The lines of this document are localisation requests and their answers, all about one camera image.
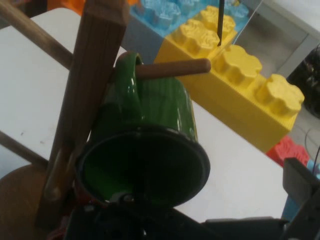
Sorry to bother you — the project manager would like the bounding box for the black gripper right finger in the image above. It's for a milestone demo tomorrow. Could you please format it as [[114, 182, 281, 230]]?
[[279, 157, 320, 240]]

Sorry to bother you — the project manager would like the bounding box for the brown wooden mug tree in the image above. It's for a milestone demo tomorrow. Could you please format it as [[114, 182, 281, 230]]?
[[0, 0, 212, 232]]

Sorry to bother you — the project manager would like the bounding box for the small red toy block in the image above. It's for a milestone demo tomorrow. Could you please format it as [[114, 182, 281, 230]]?
[[266, 135, 311, 166]]

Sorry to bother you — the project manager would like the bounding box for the big yellow toy block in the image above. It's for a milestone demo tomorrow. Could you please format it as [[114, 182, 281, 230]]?
[[172, 44, 306, 154], [152, 5, 238, 66]]

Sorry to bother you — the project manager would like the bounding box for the green enamel mug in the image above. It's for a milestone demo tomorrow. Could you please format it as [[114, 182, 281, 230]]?
[[73, 51, 211, 210]]

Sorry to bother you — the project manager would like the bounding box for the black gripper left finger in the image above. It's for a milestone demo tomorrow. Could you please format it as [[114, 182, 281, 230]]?
[[64, 192, 208, 240]]

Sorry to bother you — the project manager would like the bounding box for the big orange toy block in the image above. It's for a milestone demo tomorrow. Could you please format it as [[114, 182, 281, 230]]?
[[46, 0, 87, 18]]

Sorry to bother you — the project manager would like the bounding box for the big light blue toy block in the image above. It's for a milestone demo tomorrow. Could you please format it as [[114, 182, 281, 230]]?
[[129, 0, 251, 39]]

